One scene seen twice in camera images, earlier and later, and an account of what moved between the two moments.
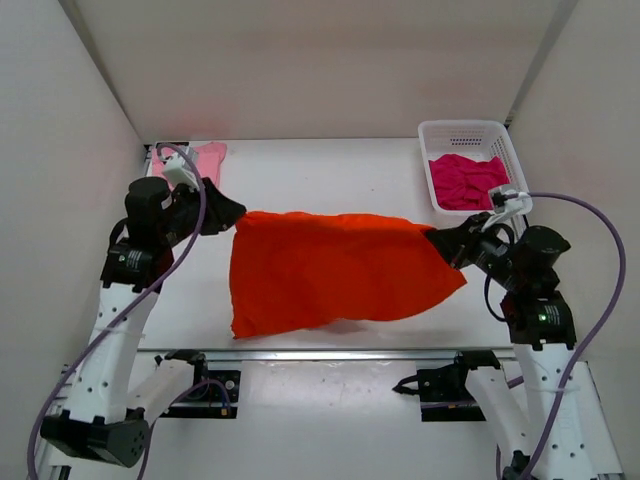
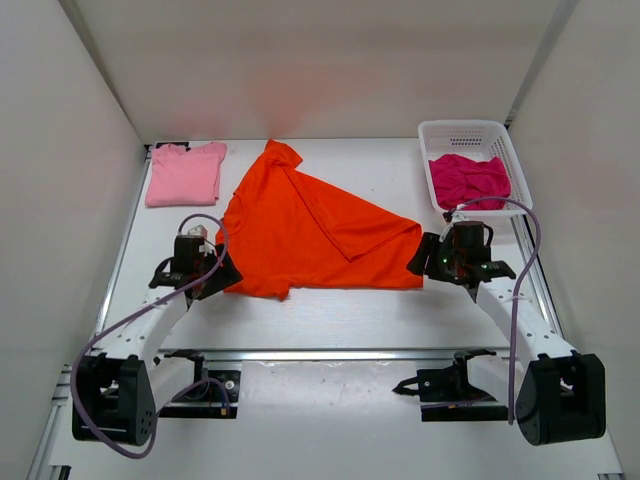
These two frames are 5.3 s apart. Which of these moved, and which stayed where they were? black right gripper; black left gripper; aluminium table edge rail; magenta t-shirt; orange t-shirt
Moved: black left gripper; black right gripper; orange t-shirt
Stayed: magenta t-shirt; aluminium table edge rail
